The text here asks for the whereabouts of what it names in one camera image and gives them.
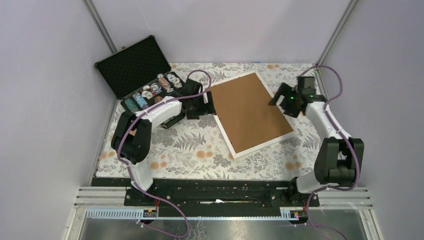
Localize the brown cardboard backing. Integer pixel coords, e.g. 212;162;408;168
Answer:
208;72;295;155

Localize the white picture frame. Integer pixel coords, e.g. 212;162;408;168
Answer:
202;69;298;160

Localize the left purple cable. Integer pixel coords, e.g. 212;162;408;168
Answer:
117;69;213;239

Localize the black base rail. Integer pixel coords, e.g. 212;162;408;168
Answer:
124;178;320;218

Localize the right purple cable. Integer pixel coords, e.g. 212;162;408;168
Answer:
298;64;361;240

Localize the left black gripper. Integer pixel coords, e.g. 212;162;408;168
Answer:
187;91;217;120

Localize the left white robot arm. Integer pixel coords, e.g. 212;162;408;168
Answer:
110;79;216;206

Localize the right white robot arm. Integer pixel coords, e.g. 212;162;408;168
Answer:
268;76;365;206

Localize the purple cable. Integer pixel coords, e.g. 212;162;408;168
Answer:
298;64;361;240
117;69;213;239

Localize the black poker chip case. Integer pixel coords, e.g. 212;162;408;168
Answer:
94;35;197;129

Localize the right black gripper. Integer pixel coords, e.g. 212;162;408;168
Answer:
266;83;300;119

